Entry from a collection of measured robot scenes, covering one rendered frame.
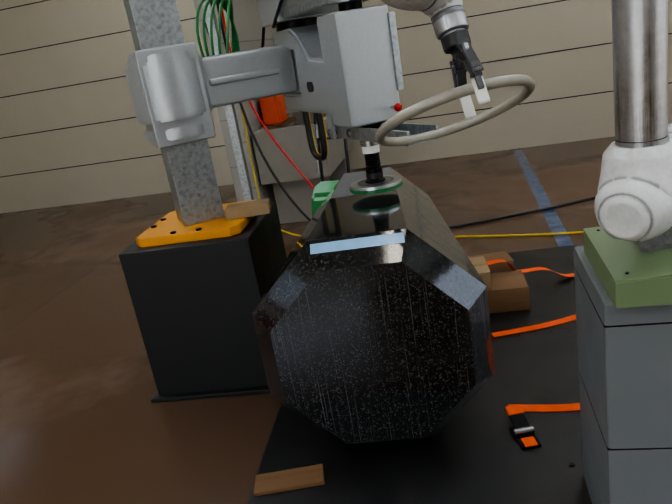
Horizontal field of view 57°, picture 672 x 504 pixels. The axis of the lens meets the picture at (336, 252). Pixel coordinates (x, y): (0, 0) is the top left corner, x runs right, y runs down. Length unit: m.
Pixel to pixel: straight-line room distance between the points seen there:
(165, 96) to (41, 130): 6.33
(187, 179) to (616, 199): 1.98
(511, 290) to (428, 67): 4.43
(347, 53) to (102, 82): 6.31
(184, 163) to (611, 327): 1.96
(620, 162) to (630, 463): 0.77
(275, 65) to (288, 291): 1.23
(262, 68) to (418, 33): 4.51
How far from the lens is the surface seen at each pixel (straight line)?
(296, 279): 2.12
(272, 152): 5.41
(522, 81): 1.83
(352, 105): 2.41
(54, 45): 8.77
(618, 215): 1.41
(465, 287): 2.13
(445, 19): 1.75
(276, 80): 2.99
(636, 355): 1.63
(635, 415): 1.72
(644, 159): 1.42
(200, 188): 2.92
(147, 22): 2.87
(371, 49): 2.44
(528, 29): 7.38
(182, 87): 2.80
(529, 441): 2.40
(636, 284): 1.52
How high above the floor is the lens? 1.46
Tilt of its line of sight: 18 degrees down
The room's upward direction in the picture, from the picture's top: 10 degrees counter-clockwise
